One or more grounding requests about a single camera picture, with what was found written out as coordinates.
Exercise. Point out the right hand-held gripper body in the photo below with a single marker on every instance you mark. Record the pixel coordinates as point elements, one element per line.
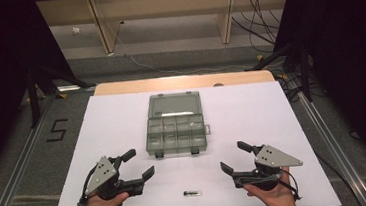
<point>270,162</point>

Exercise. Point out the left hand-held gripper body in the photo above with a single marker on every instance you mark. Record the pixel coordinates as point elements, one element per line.
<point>106,185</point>

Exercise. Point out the person's right hand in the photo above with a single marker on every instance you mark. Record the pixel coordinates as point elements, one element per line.
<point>279,196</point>

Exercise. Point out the white table sheet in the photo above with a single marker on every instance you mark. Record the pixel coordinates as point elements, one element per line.
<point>246,117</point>

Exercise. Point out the small black screw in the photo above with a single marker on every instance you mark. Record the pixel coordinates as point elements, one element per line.
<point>192,193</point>

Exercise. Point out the grey clear compartment box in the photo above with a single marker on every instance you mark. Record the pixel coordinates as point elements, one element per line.
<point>176,130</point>

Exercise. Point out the yellow tape piece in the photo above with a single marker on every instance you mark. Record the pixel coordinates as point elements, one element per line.
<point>260,57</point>
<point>62,96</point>

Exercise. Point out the wooden table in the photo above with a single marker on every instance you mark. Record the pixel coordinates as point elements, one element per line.
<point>182,82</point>

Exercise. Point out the black metal stand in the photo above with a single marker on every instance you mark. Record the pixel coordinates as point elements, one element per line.
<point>296,59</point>
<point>37,85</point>

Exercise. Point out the small white plug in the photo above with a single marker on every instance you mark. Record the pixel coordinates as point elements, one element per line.
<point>76,30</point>

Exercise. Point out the metal floor rail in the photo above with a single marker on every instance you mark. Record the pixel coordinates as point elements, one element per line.
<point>19,167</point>
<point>336,151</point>

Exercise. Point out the light wooden desk frame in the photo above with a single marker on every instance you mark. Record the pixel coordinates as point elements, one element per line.
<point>162,2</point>

